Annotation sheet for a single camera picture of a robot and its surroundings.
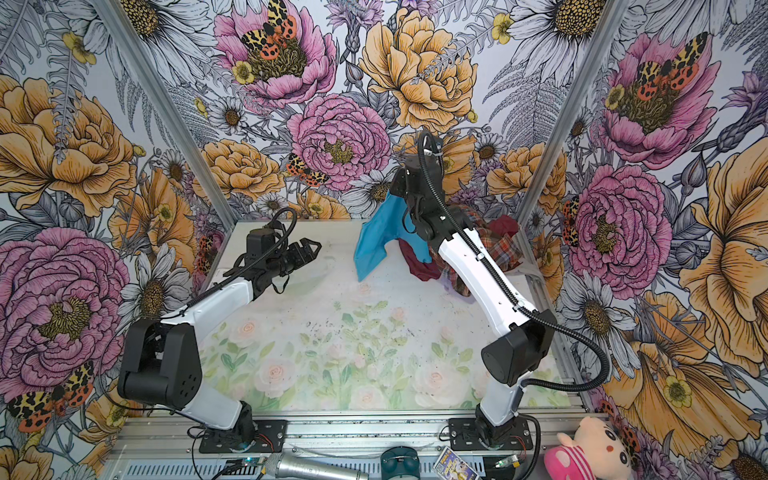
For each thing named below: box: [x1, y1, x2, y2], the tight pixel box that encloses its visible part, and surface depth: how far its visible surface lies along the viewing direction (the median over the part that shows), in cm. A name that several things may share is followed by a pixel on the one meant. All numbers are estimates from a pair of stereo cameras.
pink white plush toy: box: [544, 416, 633, 480], surface depth 67 cm
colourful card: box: [434, 447, 480, 480], surface depth 70 cm
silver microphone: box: [264, 452, 370, 480], surface depth 69 cm
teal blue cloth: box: [354, 191, 432, 282], surface depth 87 cm
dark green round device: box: [380, 446, 421, 480], surface depth 65 cm
